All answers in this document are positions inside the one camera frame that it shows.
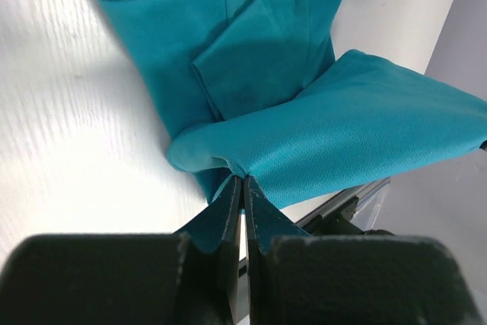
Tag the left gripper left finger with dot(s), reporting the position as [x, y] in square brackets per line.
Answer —
[187, 277]

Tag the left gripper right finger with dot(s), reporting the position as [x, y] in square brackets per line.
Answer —
[345, 275]

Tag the teal t-shirt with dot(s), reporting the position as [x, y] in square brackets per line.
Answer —
[253, 88]

